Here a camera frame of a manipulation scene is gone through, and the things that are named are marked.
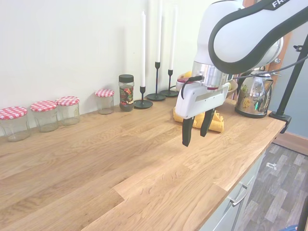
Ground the yellow cloth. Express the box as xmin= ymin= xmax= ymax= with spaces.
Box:
xmin=172 ymin=107 xmax=225 ymax=134

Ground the white kitchen cabinet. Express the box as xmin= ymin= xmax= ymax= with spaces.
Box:
xmin=199 ymin=144 xmax=272 ymax=231

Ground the glass jar red checked lid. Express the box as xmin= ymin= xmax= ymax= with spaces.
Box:
xmin=30 ymin=100 xmax=59 ymax=133
xmin=0 ymin=106 xmax=31 ymax=142
xmin=55 ymin=96 xmax=81 ymax=127
xmin=94 ymin=89 xmax=115 ymax=116

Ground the coffee jar black lid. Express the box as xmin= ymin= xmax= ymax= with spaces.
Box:
xmin=118 ymin=74 xmax=135 ymax=113

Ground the shiny steel kettle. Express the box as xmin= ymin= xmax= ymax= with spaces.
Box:
xmin=234 ymin=69 xmax=282 ymax=119

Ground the tall black candle holder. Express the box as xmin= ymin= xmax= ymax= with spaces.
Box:
xmin=146 ymin=62 xmax=167 ymax=102

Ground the metal drawer handle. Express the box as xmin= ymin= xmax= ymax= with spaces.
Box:
xmin=230 ymin=184 xmax=248 ymax=206

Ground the black Ulanzi clamp stand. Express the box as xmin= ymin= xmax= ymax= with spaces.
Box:
xmin=269 ymin=38 xmax=308 ymax=134

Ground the grey camera cable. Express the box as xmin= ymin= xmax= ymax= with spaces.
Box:
xmin=180 ymin=55 xmax=308 ymax=100

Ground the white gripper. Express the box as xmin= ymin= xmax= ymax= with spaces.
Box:
xmin=175 ymin=81 xmax=230 ymax=148

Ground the white taper candle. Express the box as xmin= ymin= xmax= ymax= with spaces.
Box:
xmin=168 ymin=6 xmax=178 ymax=71
xmin=155 ymin=0 xmax=163 ymax=64
xmin=140 ymin=9 xmax=147 ymax=88

